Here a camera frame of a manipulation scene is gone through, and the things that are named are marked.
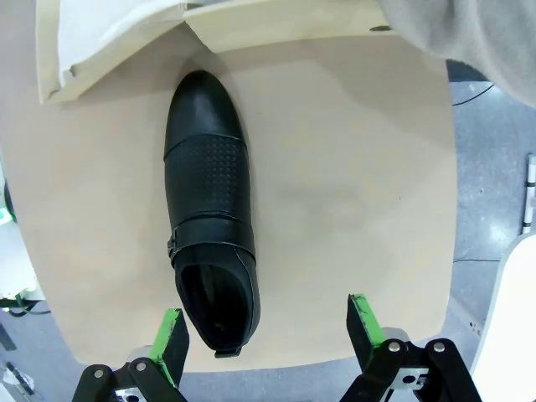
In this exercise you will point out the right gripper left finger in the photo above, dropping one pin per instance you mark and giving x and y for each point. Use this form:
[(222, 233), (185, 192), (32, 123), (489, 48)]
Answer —
[(171, 347)]

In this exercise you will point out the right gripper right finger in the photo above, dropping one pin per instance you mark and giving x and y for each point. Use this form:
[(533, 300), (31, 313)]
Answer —
[(364, 335)]

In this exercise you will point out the black leather shoe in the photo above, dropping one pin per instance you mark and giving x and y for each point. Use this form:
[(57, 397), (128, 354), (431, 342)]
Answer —
[(209, 188)]

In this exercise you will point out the brown cardboard shoe box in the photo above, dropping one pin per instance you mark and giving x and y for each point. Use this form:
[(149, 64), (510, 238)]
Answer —
[(259, 25)]

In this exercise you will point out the white table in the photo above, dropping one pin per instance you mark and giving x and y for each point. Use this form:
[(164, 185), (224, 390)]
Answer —
[(515, 314)]

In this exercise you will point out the white slim pole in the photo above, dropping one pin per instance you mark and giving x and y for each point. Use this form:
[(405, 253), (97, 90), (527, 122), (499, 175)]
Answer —
[(529, 188)]

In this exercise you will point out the person in beige sweater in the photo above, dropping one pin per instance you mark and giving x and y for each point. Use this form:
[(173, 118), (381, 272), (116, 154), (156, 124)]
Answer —
[(481, 37)]

